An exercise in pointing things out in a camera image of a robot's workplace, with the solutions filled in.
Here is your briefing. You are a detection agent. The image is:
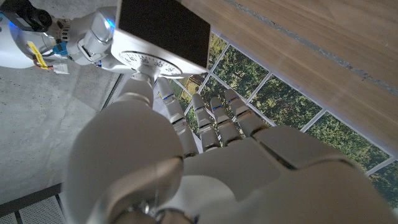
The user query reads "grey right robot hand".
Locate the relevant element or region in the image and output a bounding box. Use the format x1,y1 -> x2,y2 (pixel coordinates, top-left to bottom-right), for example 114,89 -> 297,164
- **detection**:
46,6 -> 137,75

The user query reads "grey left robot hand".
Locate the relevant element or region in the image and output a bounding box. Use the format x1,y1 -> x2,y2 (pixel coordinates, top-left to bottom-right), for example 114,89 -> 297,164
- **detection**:
62,74 -> 398,224

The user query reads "white kitchen timer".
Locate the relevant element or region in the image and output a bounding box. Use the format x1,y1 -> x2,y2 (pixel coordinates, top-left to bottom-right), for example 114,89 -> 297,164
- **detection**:
111,0 -> 211,82

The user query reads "printed window backdrop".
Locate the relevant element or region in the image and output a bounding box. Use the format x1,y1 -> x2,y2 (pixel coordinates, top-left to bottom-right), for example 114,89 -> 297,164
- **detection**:
152,30 -> 398,209

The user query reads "grey tape outline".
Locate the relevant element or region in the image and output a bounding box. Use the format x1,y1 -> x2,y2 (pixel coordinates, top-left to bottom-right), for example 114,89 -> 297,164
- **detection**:
226,0 -> 398,94

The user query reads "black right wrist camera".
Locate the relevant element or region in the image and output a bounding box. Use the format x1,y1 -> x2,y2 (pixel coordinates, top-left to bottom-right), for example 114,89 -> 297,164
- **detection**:
0,0 -> 53,33

